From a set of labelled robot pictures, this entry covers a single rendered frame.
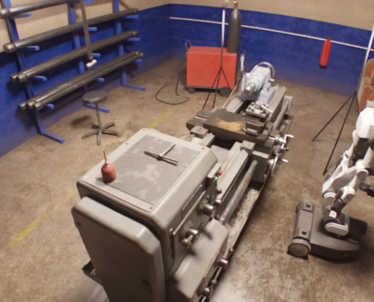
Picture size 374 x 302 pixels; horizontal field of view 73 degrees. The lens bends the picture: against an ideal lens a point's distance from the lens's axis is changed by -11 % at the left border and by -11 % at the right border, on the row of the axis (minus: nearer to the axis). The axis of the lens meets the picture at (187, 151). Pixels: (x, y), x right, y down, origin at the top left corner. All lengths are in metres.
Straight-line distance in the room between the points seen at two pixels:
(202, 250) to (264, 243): 1.20
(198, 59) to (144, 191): 3.96
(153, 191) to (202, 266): 0.59
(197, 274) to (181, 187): 0.55
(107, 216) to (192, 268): 0.59
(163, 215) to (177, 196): 0.12
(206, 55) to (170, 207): 3.98
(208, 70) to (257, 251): 3.33
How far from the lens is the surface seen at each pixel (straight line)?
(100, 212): 1.25
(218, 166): 1.46
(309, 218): 2.84
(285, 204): 3.16
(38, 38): 4.00
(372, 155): 2.03
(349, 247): 2.81
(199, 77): 5.10
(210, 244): 1.69
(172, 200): 1.21
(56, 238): 2.97
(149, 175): 1.31
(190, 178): 1.31
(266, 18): 6.12
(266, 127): 2.44
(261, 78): 2.94
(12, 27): 4.08
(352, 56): 6.05
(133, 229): 1.16
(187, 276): 1.57
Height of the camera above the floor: 2.19
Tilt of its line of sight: 36 degrees down
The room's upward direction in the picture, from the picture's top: straight up
